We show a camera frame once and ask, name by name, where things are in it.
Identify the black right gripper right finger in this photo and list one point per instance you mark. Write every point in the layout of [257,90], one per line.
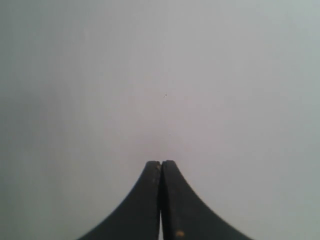
[184,215]

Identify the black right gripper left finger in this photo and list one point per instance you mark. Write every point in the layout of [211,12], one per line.
[138,215]

